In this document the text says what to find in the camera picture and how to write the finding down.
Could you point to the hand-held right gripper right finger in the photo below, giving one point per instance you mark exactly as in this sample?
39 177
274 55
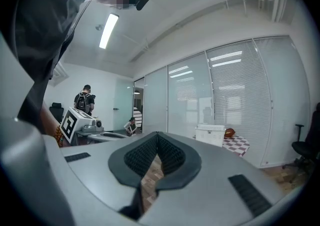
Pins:
212 195

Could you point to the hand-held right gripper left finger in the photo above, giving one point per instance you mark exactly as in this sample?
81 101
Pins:
95 170

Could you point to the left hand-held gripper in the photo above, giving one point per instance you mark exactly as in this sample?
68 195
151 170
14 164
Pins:
75 122

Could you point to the white plastic basket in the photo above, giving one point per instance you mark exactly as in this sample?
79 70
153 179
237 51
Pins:
208 136

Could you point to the person's left forearm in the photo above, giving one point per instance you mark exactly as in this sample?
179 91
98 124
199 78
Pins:
48 122

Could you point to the frosted glass door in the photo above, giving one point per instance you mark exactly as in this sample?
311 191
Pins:
123 104

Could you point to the black office chair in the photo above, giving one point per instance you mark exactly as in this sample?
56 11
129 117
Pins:
307 144
56 112

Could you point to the table with checkered cloth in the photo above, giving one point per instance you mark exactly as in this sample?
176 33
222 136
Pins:
237 144

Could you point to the brown oval ball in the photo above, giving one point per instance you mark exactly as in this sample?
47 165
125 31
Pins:
230 132

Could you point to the frosted glass panel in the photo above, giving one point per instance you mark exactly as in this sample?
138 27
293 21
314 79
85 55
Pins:
155 99
190 94

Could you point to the ceiling air vent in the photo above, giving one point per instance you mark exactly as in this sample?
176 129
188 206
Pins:
61 73

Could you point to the long ceiling light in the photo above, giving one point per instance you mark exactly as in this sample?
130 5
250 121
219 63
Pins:
109 30

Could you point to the ceiling smoke detector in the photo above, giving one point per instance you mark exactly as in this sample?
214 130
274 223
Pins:
99 27

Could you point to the black head camera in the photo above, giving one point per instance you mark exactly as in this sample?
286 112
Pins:
143 2

